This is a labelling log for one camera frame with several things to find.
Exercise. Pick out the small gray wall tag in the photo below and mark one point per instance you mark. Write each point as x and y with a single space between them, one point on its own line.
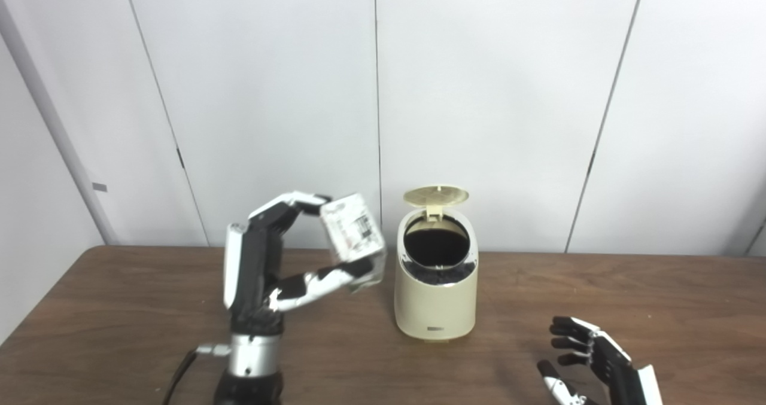
99 187

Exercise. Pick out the cream-colored trash bin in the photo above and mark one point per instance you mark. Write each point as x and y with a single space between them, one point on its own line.
434 309

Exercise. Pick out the white wall corner post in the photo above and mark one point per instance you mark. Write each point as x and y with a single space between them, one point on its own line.
57 130

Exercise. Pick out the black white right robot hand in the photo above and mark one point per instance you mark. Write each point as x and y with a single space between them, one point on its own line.
616 375

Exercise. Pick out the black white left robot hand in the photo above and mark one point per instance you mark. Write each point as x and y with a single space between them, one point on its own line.
254 273

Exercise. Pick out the cream round bin lid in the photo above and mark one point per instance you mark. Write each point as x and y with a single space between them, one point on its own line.
435 195

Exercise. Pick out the white green milk carton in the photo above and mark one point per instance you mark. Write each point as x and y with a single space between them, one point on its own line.
353 228

